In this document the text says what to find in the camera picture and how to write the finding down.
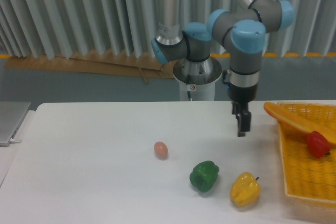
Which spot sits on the orange basket handle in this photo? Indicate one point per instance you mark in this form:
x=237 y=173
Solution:
x=299 y=123

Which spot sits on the yellow woven basket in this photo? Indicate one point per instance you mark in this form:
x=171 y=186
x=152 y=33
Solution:
x=306 y=177

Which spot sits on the brown cardboard sheet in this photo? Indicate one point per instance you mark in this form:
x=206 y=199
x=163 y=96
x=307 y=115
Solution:
x=144 y=66

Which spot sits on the red bell pepper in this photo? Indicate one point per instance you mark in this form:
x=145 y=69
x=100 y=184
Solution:
x=317 y=144

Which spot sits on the yellow bell pepper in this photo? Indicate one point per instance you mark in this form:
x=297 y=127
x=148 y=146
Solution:
x=245 y=190

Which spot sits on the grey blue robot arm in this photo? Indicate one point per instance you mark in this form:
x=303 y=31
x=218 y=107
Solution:
x=229 y=47

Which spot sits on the silver laptop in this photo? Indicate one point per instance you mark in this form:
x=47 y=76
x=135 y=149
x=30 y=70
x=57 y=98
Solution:
x=12 y=116

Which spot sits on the brown egg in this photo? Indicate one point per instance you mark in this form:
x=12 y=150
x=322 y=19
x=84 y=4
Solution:
x=161 y=150

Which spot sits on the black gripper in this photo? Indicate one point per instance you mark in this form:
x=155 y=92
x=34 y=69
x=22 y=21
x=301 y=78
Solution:
x=240 y=96

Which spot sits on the green bell pepper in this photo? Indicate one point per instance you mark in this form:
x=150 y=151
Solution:
x=204 y=176

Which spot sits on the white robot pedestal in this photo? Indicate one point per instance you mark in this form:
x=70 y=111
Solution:
x=197 y=80

